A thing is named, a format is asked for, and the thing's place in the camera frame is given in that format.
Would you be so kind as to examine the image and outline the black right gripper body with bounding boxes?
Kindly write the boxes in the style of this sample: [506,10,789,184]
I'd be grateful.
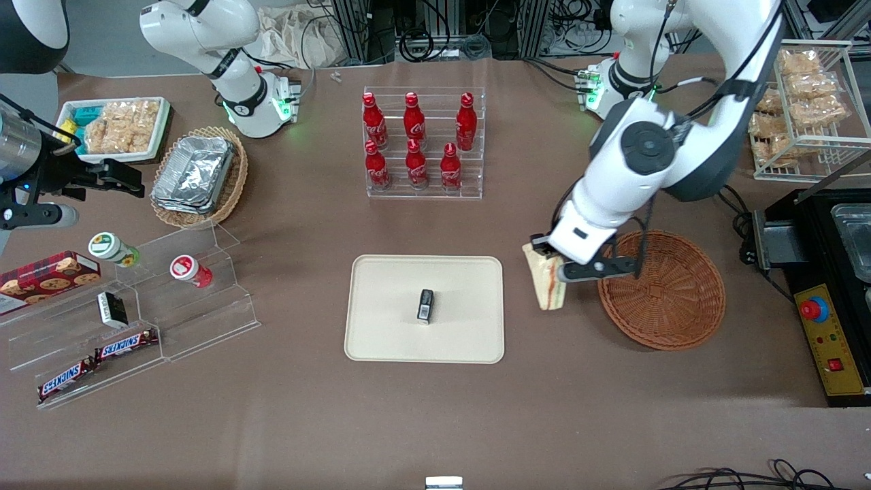
[29,146,111,202]

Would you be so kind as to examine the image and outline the triangular sandwich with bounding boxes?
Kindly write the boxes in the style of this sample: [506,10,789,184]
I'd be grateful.
[521,241,568,312]

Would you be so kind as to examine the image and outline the white rectangular plastic tray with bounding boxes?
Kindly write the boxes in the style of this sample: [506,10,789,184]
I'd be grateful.
[55,96,171,165]

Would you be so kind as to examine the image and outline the oval light wicker basket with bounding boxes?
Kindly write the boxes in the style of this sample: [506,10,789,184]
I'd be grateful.
[149,125,250,231]

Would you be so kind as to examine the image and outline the round brown wicker basket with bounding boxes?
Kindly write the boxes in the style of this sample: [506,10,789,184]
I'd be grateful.
[597,229,727,353]

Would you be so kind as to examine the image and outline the beige rectangular tray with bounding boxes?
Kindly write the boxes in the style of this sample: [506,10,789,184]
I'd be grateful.
[343,254,506,365]

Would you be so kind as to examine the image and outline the large rice cracker bag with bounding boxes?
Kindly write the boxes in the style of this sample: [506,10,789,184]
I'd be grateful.
[82,99,161,155]

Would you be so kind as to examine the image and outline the green sunflower lid cup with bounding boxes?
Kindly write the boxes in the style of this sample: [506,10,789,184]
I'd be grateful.
[88,231,141,268]

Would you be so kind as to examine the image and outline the teal snack packet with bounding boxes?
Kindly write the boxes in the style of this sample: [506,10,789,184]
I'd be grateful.
[67,105,107,127]

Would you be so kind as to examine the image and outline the stacked aluminium foil trays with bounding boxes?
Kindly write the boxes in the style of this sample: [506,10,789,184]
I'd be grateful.
[150,135,236,216]

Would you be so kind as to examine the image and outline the red lid cup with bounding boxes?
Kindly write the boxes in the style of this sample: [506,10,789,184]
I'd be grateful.
[169,254,214,289]

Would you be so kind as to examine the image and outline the red plaid cookie box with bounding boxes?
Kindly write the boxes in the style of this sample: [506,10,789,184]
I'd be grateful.
[0,250,102,318]

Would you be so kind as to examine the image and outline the clear acrylic bottle rack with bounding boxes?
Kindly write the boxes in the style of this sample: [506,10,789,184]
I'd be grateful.
[362,85,487,201]

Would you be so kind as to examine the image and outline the red cola bottle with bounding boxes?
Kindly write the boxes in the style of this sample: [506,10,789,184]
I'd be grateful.
[440,142,464,193]
[403,91,428,148]
[364,140,393,192]
[405,138,430,191]
[362,92,389,151]
[455,92,479,152]

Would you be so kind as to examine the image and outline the black and white small box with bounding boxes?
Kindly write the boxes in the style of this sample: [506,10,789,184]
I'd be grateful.
[97,291,129,330]

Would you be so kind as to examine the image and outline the clear acrylic step display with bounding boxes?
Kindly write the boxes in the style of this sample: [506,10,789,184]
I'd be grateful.
[6,220,262,411]

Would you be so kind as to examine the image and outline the snickers chocolate bar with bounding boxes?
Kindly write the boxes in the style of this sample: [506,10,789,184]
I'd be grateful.
[37,357,97,403]
[93,329,159,362]

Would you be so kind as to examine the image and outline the beige cloth bag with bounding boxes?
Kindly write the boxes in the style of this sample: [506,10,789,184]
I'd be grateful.
[254,5,348,69]

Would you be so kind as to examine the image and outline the black appliance housing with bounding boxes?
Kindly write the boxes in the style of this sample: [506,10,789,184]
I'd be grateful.
[751,186,871,408]

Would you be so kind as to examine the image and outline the metal pan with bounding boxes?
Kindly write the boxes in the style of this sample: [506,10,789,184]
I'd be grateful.
[831,202,871,284]

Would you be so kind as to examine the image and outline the yellow emergency stop box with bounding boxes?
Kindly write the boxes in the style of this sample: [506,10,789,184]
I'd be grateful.
[794,284,869,397]

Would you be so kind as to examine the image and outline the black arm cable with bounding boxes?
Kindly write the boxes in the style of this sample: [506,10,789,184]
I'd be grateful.
[635,0,785,280]

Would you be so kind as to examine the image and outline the black table cable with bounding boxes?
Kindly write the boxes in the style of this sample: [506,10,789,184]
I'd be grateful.
[714,182,798,304]

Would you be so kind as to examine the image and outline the aluminium frame post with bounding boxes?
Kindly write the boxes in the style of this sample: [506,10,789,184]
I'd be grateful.
[516,0,553,59]
[329,0,372,66]

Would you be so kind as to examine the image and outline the white wire basket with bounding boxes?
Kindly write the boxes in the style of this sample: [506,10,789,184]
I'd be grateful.
[747,39,871,182]

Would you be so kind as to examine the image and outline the coiled black cable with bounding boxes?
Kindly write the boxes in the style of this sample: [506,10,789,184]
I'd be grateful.
[397,26,437,63]

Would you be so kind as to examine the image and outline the black floor cables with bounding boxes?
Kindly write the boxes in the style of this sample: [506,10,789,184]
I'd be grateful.
[656,459,871,490]

